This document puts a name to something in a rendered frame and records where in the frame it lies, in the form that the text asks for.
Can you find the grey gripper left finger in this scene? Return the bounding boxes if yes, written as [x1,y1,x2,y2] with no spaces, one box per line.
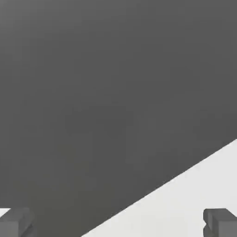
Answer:
[0,207,35,237]

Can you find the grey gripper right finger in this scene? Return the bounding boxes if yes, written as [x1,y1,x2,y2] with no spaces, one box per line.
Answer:
[203,208,237,237]

